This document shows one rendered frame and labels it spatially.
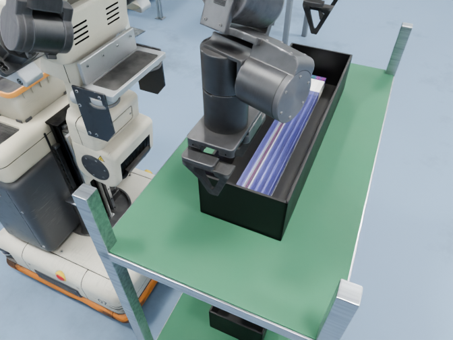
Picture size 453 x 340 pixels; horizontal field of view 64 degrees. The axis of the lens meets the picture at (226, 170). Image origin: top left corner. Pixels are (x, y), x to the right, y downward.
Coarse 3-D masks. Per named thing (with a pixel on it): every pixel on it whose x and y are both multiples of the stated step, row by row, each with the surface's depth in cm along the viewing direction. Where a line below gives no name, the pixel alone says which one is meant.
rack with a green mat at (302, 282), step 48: (384, 96) 104; (336, 144) 89; (96, 192) 59; (144, 192) 78; (192, 192) 78; (336, 192) 78; (96, 240) 66; (144, 240) 69; (192, 240) 69; (240, 240) 69; (288, 240) 69; (336, 240) 69; (192, 288) 63; (240, 288) 63; (288, 288) 63; (336, 288) 48; (144, 336) 97; (192, 336) 115; (288, 336) 59; (336, 336) 52
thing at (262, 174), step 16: (320, 80) 101; (304, 112) 91; (272, 128) 86; (288, 128) 86; (304, 128) 91; (272, 144) 82; (288, 144) 82; (256, 160) 78; (272, 160) 78; (288, 160) 82; (256, 176) 75; (272, 176) 75; (272, 192) 75
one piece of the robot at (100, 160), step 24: (0, 0) 81; (96, 0) 87; (120, 0) 95; (72, 24) 83; (96, 24) 91; (120, 24) 99; (72, 48) 86; (96, 48) 94; (48, 72) 99; (72, 72) 95; (120, 96) 113; (72, 120) 105; (120, 120) 112; (144, 120) 120; (72, 144) 112; (96, 144) 107; (120, 144) 112; (96, 168) 115; (120, 168) 114
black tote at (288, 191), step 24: (312, 48) 101; (336, 72) 103; (336, 96) 90; (312, 120) 94; (240, 144) 84; (312, 144) 72; (240, 168) 82; (288, 168) 82; (240, 192) 65; (288, 192) 76; (216, 216) 73; (240, 216) 69; (264, 216) 66; (288, 216) 68
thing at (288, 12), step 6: (288, 0) 286; (288, 6) 289; (288, 12) 292; (288, 18) 295; (306, 18) 330; (288, 24) 298; (306, 24) 333; (288, 30) 303; (306, 30) 337; (282, 36) 308; (288, 36) 308
